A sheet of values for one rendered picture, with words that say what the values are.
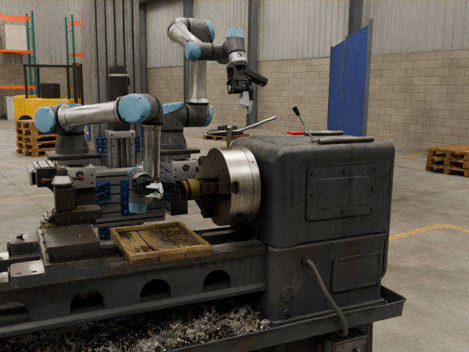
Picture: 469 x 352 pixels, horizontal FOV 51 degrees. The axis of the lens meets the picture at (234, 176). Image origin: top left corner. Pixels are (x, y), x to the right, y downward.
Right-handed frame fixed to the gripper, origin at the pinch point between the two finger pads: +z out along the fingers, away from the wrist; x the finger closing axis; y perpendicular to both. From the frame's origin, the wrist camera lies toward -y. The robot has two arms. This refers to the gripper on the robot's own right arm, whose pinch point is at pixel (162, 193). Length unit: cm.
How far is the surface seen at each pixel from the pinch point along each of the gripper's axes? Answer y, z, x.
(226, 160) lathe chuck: -22.8, 6.0, 12.8
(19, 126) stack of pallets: 34, -978, -85
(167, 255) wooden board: 1.9, 14.9, -19.1
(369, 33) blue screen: -369, -350, 108
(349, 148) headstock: -71, 17, 19
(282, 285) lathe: -44, 18, -35
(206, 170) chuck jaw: -19.7, -6.6, 6.7
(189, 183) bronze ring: -10.8, -0.9, 3.1
